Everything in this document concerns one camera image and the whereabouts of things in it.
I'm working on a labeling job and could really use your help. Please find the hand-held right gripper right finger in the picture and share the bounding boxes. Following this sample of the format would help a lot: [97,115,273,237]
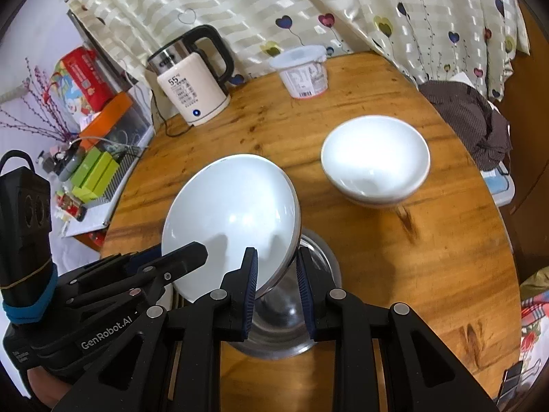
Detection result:
[295,247,494,412]

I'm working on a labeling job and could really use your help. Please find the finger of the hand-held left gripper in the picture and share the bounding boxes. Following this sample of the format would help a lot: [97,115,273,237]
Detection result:
[58,241,210,296]
[66,275,173,322]

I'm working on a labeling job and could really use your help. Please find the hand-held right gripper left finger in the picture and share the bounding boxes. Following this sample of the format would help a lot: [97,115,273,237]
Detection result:
[54,247,260,412]

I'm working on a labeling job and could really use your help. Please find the stainless steel bowl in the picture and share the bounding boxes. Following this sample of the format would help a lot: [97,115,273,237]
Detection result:
[244,228,342,360]

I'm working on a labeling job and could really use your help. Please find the white bowl with blue stripe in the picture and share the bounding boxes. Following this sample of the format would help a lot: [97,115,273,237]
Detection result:
[161,153,302,305]
[320,114,431,209]

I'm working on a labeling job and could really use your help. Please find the person's left hand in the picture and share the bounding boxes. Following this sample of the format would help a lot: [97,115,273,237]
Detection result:
[27,370,79,409]

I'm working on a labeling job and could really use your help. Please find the red printed can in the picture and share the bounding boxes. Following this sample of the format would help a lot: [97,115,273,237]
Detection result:
[58,195,86,221]

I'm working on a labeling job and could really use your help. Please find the white sheet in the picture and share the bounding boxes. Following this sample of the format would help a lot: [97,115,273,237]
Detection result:
[51,223,113,277]

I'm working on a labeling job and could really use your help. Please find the grey oval case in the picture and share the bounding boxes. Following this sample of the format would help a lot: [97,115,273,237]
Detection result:
[58,150,84,181]

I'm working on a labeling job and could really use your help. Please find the dark green box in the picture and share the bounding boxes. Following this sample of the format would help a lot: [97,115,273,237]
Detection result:
[71,150,101,190]

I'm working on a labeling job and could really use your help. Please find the lime green box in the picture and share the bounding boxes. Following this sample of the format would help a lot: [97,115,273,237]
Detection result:
[83,152,118,202]

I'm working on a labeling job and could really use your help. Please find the purple bud branches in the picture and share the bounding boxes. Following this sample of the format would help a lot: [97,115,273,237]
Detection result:
[0,58,73,142]

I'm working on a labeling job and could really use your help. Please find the grey zigzag pattern box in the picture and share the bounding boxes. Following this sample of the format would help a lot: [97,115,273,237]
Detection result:
[103,146,149,200]

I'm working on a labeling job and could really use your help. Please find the clear container with orange lid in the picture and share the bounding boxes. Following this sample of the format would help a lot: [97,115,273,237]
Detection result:
[79,92,155,159]

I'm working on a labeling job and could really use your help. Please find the red cartoon gift bag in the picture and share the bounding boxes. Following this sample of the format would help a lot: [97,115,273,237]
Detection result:
[48,48,118,114]

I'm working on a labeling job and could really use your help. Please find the cream electric kettle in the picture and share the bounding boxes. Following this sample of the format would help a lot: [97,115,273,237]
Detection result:
[147,25,236,128]

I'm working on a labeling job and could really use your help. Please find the white plastic tub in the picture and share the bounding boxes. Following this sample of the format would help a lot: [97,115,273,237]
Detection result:
[269,44,330,99]

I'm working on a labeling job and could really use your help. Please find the black metal clip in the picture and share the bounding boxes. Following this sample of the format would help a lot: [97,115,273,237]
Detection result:
[498,360,537,400]

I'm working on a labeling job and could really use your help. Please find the floral printed cloth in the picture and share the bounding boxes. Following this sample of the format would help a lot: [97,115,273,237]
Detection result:
[519,266,549,378]

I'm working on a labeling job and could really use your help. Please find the brown checked cloth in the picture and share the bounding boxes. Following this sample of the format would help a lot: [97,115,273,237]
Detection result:
[418,79,512,172]

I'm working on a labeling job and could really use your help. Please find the wooden cabinet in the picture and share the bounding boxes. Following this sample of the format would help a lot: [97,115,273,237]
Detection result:
[500,4,549,284]

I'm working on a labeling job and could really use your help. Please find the white cable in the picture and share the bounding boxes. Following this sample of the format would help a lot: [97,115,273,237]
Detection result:
[77,135,144,155]

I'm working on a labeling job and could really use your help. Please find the black kettle power cord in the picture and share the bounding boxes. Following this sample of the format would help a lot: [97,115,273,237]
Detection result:
[151,94,190,138]

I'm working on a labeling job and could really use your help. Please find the window frame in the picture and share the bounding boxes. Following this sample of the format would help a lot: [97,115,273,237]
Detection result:
[66,9,142,87]

